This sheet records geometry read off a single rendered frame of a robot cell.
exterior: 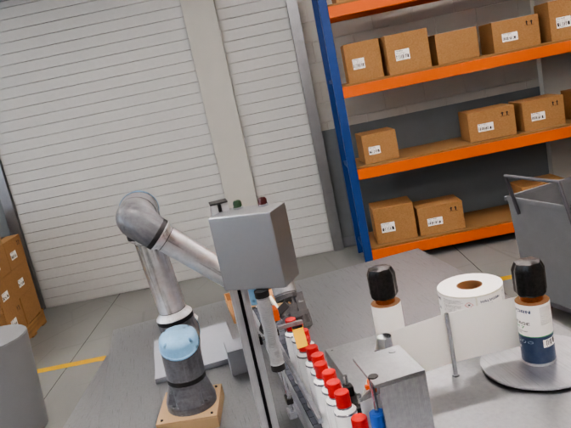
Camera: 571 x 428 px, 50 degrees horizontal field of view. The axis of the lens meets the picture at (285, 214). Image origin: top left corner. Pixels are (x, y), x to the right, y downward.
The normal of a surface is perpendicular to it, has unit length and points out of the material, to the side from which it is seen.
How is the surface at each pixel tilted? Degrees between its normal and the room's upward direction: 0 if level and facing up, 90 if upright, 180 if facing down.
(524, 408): 0
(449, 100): 90
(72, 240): 90
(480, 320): 90
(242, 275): 90
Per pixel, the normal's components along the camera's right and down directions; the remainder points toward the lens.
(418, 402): 0.22, 0.17
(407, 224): -0.02, 0.22
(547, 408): -0.20, -0.96
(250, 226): -0.37, 0.27
